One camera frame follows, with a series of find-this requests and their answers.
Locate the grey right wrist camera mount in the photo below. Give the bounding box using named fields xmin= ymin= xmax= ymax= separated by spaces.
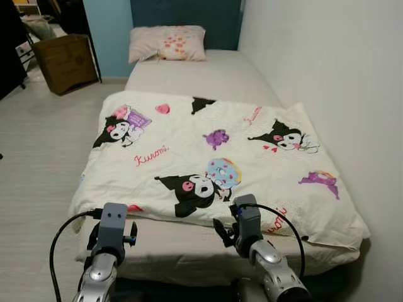
xmin=232 ymin=194 xmax=264 ymax=252

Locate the brown cardboard trash box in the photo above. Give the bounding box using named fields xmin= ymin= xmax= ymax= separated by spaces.
xmin=31 ymin=33 xmax=99 ymax=96

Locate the bed mattress with beige sheet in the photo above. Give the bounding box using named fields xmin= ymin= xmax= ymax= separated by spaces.
xmin=76 ymin=49 xmax=366 ymax=287

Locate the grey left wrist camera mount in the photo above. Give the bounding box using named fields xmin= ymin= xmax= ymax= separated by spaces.
xmin=96 ymin=203 xmax=130 ymax=255

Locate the cream cartoon print blanket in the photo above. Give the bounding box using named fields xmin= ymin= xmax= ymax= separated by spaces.
xmin=68 ymin=91 xmax=371 ymax=251

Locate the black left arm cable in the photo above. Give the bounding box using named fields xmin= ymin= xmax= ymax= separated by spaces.
xmin=49 ymin=210 xmax=103 ymax=302

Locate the teal upholstered headboard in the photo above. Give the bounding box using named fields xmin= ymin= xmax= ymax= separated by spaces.
xmin=129 ymin=0 xmax=245 ymax=52

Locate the black door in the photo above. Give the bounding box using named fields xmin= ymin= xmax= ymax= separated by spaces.
xmin=0 ymin=0 xmax=29 ymax=101

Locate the grey beige garment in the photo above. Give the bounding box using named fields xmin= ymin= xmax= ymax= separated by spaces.
xmin=22 ymin=16 xmax=57 ymax=40

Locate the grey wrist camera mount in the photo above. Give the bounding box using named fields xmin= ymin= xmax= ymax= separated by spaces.
xmin=232 ymin=194 xmax=264 ymax=252
xmin=96 ymin=203 xmax=130 ymax=255

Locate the pink pillow with dots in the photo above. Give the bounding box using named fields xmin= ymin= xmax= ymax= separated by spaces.
xmin=128 ymin=25 xmax=207 ymax=64

